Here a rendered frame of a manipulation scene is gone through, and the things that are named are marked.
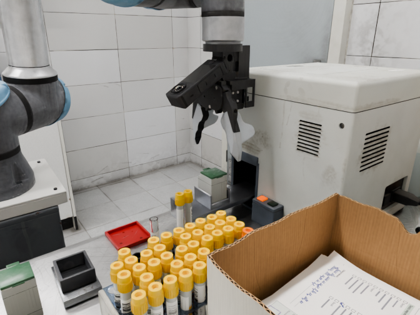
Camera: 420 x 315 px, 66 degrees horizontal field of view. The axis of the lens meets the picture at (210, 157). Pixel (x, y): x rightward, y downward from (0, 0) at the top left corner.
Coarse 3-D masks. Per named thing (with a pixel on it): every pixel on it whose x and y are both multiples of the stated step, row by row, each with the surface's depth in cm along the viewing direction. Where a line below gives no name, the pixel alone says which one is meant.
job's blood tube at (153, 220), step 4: (152, 220) 50; (156, 220) 49; (152, 224) 49; (156, 224) 49; (152, 228) 49; (156, 228) 49; (152, 232) 49; (156, 232) 49; (152, 236) 49; (156, 236) 50
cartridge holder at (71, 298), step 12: (84, 252) 52; (60, 264) 51; (72, 264) 52; (84, 264) 53; (60, 276) 47; (72, 276) 47; (84, 276) 48; (96, 276) 50; (60, 288) 48; (72, 288) 48; (84, 288) 48; (96, 288) 48; (72, 300) 46
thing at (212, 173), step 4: (208, 168) 67; (212, 168) 67; (216, 168) 67; (204, 172) 65; (208, 172) 65; (212, 172) 65; (216, 172) 65; (220, 172) 65; (224, 172) 65; (208, 176) 63; (212, 176) 63; (216, 176) 63; (220, 176) 64
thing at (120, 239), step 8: (128, 224) 65; (136, 224) 66; (112, 232) 64; (120, 232) 64; (128, 232) 64; (136, 232) 64; (144, 232) 64; (112, 240) 60; (120, 240) 61; (128, 240) 61; (136, 240) 61; (144, 240) 61; (120, 248) 58
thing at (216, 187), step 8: (200, 176) 66; (224, 176) 65; (200, 184) 66; (208, 184) 64; (216, 184) 64; (224, 184) 65; (208, 192) 65; (216, 192) 65; (224, 192) 66; (216, 200) 65
